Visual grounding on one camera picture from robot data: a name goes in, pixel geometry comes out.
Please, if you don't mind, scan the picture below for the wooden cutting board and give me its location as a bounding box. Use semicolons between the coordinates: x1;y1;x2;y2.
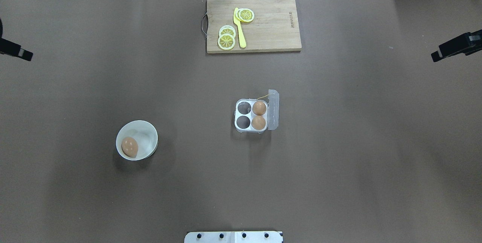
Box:
206;0;302;54

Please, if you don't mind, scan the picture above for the brown egg from bowl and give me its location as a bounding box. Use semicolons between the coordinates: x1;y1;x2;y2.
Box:
122;137;139;158

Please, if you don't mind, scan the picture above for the white bowl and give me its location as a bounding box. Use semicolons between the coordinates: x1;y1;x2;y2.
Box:
116;121;159;161

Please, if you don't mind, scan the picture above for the lemon slice beside knife blade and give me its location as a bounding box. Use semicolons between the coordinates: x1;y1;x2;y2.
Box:
235;8;255;23

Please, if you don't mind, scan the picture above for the brown egg in box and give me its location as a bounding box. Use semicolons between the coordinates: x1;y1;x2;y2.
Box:
252;101;267;116
251;115;266;130

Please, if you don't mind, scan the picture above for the clear plastic egg box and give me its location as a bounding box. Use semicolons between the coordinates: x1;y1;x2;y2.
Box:
234;90;279;134

